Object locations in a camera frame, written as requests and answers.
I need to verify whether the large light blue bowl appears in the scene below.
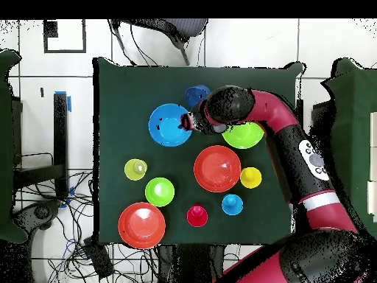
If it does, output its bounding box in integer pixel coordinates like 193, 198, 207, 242
147, 102, 194, 147

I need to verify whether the small dark blue bowl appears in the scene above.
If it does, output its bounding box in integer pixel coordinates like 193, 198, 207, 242
183, 84, 212, 108

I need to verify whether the orange bowl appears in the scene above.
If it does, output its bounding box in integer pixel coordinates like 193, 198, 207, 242
193, 144, 242, 193
118, 202, 166, 251

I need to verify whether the large green bowl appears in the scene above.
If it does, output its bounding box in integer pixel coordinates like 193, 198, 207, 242
221, 121, 265, 150

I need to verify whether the dark green tablecloth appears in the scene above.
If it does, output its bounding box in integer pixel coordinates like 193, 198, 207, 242
93, 57, 304, 245

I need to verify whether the translucent yellow cup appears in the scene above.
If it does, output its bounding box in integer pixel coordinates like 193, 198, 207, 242
124, 158, 149, 181

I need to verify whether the small green bowl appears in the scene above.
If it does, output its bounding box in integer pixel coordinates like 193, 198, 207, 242
144, 177, 175, 208

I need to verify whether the opaque yellow cup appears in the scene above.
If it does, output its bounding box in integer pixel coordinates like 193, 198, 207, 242
239, 167, 263, 189

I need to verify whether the light blue cup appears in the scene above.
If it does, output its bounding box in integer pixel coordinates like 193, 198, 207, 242
221, 193, 244, 217

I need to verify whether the red cup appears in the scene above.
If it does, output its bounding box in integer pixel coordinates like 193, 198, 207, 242
186, 203, 209, 228

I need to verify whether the grey office chair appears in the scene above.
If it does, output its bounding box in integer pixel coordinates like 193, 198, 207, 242
110, 18, 209, 66

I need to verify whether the blue tape strip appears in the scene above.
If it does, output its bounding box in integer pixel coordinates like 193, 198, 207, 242
54, 90, 72, 113
58, 186, 75, 209

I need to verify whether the black power strip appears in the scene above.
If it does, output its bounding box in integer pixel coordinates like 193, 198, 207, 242
82, 237, 115, 279

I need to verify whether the green table cloth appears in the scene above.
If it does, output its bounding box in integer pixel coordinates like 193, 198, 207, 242
320, 57, 377, 240
0, 49, 29, 244

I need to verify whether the black chair base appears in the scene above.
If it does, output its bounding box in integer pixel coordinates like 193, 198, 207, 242
13, 199, 63, 240

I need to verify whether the black square frame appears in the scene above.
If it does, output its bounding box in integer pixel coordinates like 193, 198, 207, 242
43, 18, 87, 55

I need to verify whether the floor cable bundle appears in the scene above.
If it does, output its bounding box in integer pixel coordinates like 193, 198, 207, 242
17, 169, 160, 283

